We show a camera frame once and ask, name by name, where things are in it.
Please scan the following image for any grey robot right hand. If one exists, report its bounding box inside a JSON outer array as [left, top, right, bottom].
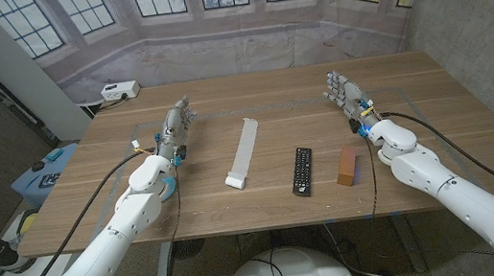
[[319, 64, 384, 134]]

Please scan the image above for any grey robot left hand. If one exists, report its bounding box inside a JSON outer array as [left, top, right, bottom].
[[148, 94, 205, 165]]

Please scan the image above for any white bandage roll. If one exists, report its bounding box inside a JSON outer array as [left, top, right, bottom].
[[216, 115, 269, 193]]

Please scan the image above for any orange wooden block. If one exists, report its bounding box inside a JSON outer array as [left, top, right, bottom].
[[331, 143, 362, 189]]

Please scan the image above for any black TV remote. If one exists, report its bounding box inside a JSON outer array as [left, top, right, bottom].
[[286, 146, 319, 199]]

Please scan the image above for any white power strip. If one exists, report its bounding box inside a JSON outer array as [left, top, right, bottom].
[[99, 79, 143, 104]]

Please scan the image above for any printed window backdrop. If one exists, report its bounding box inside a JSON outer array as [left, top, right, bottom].
[[0, 0, 442, 116]]

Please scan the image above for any black round floor base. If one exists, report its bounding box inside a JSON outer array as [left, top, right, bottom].
[[169, 237, 209, 262]]

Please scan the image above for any small blue gadget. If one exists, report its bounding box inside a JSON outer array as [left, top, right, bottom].
[[44, 147, 66, 163]]

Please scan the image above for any black white marker tag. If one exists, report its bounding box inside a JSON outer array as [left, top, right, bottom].
[[36, 172, 64, 190]]

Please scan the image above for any grey table leg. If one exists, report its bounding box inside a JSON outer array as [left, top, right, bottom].
[[388, 210, 428, 276], [147, 241, 178, 276]]

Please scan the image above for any blue storage box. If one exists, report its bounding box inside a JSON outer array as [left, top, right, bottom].
[[5, 142, 86, 213]]

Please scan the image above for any yellow black floor tool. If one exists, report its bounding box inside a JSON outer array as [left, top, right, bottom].
[[12, 208, 43, 239]]

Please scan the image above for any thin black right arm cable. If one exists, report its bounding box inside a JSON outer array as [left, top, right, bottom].
[[359, 133, 383, 219]]

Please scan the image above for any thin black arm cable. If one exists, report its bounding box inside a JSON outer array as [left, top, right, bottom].
[[137, 164, 195, 276], [359, 133, 383, 219]]

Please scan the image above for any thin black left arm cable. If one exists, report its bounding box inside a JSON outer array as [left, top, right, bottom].
[[137, 164, 195, 276]]

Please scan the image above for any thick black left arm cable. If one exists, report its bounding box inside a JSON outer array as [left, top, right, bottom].
[[12, 148, 173, 276]]

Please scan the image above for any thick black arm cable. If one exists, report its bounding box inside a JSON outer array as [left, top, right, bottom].
[[378, 96, 494, 223], [12, 148, 173, 276]]

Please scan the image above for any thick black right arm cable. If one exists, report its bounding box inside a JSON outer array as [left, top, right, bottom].
[[378, 96, 494, 223]]

